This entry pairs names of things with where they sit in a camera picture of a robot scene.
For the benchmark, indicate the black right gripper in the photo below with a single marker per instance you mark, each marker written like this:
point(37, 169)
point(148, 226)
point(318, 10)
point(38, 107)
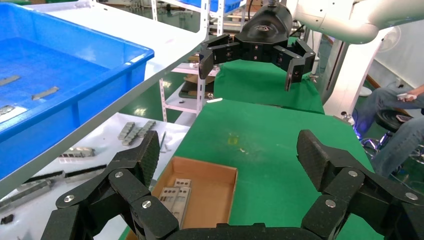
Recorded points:
point(265, 26)

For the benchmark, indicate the green table cloth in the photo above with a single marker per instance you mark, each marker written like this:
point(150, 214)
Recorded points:
point(258, 89)
point(265, 149)

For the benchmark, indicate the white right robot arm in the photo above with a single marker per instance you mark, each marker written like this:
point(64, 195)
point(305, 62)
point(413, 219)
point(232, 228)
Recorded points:
point(348, 20)

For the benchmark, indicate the white board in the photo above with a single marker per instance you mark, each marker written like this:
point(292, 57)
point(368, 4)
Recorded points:
point(99, 139)

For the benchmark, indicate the silver binder clip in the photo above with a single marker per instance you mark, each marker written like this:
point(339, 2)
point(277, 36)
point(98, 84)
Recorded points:
point(313, 78)

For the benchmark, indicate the grey flat metal frame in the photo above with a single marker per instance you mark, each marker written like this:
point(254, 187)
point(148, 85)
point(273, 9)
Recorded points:
point(30, 193)

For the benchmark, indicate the grey metal rail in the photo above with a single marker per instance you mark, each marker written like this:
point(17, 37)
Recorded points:
point(78, 153)

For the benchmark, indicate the black stool chrome base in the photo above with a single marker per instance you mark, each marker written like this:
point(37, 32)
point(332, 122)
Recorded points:
point(389, 121)

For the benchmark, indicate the small white marker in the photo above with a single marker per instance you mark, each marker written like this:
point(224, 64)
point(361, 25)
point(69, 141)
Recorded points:
point(214, 100)

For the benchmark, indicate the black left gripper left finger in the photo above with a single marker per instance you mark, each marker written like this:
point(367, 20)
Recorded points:
point(132, 172)

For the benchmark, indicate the white fan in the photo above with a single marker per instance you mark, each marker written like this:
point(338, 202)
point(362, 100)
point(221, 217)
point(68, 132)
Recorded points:
point(391, 39)

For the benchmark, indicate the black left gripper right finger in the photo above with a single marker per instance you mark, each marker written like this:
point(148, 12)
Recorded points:
point(348, 185)

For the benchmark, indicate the thin black stick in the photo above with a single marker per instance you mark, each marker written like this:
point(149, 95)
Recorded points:
point(163, 142)

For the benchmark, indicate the brown cardboard stack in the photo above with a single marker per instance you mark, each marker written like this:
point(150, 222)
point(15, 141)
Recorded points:
point(190, 81)

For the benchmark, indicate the brown cardboard box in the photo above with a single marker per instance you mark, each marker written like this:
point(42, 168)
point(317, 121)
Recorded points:
point(212, 198)

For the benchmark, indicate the grey metal connector strip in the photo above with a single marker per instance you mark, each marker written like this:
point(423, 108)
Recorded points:
point(126, 130)
point(147, 127)
point(132, 139)

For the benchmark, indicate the bare person forearm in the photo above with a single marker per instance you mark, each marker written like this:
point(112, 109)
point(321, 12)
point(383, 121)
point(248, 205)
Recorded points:
point(418, 91)

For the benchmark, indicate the seated person blue jeans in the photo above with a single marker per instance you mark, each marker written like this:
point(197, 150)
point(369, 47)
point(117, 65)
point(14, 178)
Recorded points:
point(397, 145)

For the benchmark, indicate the white shelving rack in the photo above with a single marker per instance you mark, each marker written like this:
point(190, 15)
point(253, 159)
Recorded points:
point(203, 16)

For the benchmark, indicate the blue plastic bin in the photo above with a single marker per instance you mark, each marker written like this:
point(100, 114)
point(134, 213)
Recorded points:
point(225, 5)

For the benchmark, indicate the white handheld device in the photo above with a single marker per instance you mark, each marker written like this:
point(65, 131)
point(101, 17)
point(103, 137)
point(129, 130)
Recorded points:
point(405, 96)

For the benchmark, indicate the white robot torso column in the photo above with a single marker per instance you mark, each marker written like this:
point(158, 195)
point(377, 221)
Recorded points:
point(351, 73)

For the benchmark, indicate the silver metal I/O shield plate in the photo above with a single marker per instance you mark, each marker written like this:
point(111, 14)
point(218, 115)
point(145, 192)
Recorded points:
point(186, 202)
point(172, 204)

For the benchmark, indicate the blue plastic tray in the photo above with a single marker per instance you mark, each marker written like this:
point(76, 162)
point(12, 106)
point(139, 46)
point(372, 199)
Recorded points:
point(99, 92)

